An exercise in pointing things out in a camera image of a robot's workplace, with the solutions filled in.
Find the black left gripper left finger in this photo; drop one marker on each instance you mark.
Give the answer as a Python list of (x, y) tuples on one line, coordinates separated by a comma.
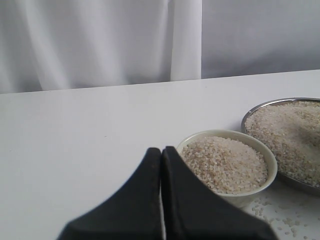
[(131, 213)]

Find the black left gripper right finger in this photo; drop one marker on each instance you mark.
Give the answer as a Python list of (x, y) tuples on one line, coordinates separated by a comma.
[(193, 212)]

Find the uncooked white rice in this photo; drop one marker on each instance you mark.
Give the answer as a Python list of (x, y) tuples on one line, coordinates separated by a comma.
[(225, 165)]

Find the white ceramic bowl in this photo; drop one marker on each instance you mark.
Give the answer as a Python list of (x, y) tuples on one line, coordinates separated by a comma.
[(243, 199)]

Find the spilled rice grains on table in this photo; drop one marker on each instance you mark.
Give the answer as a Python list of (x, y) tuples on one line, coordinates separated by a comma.
[(292, 217)]

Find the rice in steel tray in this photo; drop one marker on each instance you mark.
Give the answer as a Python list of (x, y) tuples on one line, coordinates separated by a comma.
[(291, 130)]

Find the round steel tray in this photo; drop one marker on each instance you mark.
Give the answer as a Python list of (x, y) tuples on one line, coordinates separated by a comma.
[(291, 182)]

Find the white backdrop curtain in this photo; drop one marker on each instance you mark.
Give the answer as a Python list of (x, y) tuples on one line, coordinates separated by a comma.
[(69, 44)]

